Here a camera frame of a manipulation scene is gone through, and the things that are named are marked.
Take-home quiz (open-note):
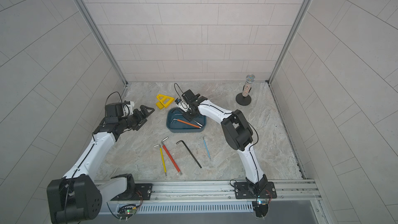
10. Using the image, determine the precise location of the yellow plastic triangle holder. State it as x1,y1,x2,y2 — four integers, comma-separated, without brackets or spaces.
156,94,175,110

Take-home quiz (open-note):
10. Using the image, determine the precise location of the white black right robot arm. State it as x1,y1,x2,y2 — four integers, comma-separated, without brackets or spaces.
175,90,268,196

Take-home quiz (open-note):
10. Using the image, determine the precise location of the aluminium mounting rail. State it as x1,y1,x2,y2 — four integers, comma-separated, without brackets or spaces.
94,180,321,204

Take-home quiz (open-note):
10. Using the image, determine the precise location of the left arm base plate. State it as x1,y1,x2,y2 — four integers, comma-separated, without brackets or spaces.
114,183,153,201

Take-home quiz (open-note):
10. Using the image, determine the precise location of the yellow hex key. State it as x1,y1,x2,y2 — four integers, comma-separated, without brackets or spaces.
154,144,167,177

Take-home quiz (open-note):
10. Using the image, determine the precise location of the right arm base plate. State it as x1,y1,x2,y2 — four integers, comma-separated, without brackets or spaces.
233,181,277,200

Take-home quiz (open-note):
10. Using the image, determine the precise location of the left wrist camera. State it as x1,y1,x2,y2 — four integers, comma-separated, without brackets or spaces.
105,101,135,118

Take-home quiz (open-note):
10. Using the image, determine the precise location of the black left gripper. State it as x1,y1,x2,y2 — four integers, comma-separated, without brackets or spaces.
118,105,155,130

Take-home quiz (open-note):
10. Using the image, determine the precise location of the left green circuit board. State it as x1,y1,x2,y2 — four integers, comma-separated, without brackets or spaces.
117,204,137,222

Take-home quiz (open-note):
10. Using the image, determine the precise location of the red hex key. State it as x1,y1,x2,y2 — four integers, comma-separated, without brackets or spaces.
161,137,182,175

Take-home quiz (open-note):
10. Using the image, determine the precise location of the blue hex key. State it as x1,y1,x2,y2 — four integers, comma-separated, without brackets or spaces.
203,136,211,160

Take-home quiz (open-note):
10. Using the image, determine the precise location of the orange hex key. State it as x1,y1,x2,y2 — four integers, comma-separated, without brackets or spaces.
172,118,202,129

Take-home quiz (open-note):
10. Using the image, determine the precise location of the black stand with glitter tube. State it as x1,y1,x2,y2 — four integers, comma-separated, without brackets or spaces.
235,74,256,106

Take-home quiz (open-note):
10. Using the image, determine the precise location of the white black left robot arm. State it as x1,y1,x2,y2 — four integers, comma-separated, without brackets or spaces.
47,101,154,224

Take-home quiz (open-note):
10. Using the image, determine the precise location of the teal plastic storage box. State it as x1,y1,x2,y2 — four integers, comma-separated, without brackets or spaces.
166,107,207,133

